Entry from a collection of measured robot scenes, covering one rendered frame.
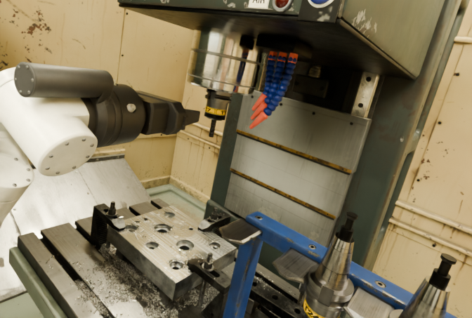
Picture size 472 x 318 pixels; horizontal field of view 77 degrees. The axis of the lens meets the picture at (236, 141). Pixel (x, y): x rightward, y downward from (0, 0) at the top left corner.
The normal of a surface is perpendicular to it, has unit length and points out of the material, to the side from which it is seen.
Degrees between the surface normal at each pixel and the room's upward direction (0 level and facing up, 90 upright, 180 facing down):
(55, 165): 117
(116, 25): 90
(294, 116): 90
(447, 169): 90
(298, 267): 0
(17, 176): 29
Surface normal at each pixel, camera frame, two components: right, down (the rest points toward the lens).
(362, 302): 0.20, -0.95
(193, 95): -0.61, 0.07
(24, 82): -0.44, 0.13
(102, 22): 0.77, 0.30
